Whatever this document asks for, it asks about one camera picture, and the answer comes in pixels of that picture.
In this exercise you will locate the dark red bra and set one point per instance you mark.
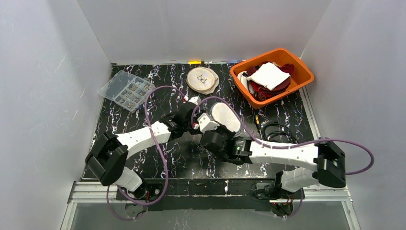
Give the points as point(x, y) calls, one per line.
point(287, 68)

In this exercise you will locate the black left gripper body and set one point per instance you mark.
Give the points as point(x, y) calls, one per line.
point(186, 113)

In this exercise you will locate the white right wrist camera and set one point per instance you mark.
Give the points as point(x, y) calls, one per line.
point(206, 123)

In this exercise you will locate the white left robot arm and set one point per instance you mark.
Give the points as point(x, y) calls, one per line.
point(110, 152)

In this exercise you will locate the clear plastic screw box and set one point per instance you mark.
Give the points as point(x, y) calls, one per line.
point(127, 90)

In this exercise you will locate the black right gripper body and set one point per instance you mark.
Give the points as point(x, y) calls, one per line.
point(212, 139)

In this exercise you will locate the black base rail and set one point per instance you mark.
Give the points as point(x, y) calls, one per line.
point(219, 194)

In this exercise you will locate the yellow tape piece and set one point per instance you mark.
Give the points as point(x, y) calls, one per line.
point(195, 62)

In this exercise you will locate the maroon bra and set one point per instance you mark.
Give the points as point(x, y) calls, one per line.
point(261, 93)

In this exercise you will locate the orange plastic bin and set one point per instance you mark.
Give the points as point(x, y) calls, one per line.
point(301, 76)

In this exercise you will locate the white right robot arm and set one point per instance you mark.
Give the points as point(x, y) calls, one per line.
point(322, 162)

